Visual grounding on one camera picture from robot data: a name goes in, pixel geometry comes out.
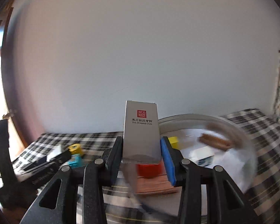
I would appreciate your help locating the round metal cookie tin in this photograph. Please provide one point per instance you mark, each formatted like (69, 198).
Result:
(240, 162)

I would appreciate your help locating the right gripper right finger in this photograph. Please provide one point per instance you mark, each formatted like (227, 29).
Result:
(225, 201)

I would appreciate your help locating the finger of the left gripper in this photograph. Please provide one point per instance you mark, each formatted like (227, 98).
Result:
(44, 162)

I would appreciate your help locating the brown wooden card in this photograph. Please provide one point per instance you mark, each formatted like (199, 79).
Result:
(154, 186)

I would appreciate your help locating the white cardboard box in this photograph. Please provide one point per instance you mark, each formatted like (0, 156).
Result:
(141, 135)

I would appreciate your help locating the yellow wooden cube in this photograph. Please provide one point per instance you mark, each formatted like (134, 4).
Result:
(174, 142)

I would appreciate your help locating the yellow face toy brick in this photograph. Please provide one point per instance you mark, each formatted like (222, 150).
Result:
(76, 149)

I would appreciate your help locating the white toy brick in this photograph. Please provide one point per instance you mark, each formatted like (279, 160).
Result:
(205, 160)

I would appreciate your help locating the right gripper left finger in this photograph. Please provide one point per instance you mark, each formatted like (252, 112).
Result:
(57, 203)

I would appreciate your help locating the red tape roll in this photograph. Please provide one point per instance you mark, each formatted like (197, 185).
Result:
(149, 170)

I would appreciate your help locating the brown wooden comb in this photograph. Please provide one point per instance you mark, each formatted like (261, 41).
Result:
(216, 142)

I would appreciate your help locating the teal bear toy brick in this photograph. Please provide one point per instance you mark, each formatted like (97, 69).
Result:
(75, 161)

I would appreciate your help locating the black white plaid tablecloth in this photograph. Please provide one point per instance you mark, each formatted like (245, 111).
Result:
(121, 206)

